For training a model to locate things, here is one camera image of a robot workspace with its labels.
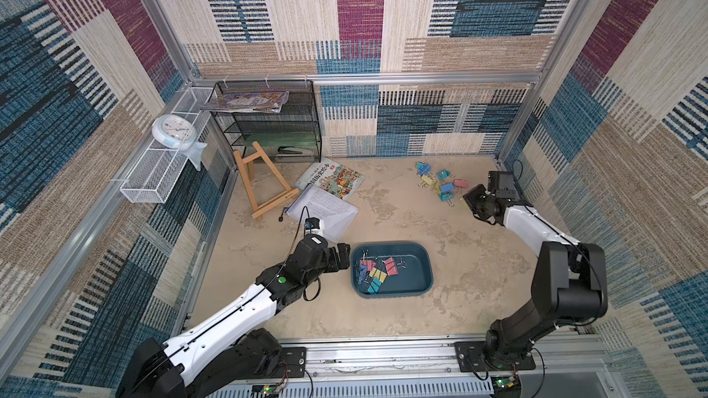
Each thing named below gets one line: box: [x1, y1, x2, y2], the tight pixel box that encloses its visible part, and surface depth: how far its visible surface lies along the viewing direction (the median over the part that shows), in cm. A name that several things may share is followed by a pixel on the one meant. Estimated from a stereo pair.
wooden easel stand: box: [233, 141, 300, 223], surface depth 101 cm
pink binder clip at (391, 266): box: [384, 257, 399, 277], surface depth 90 cm
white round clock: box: [151, 114, 209, 162], surface depth 77 cm
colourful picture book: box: [295, 157, 366, 201], surface depth 117 cm
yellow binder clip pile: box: [417, 175, 437, 188], surface depth 114 cm
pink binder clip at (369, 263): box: [359, 259, 377, 272], surface depth 89 cm
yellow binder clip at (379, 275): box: [368, 268, 388, 283], surface depth 89 cm
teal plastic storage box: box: [350, 240, 434, 299], surface depth 90 cm
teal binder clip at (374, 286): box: [366, 277, 383, 294], surface depth 86 cm
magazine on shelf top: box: [200, 91, 290, 114], surface depth 89 cm
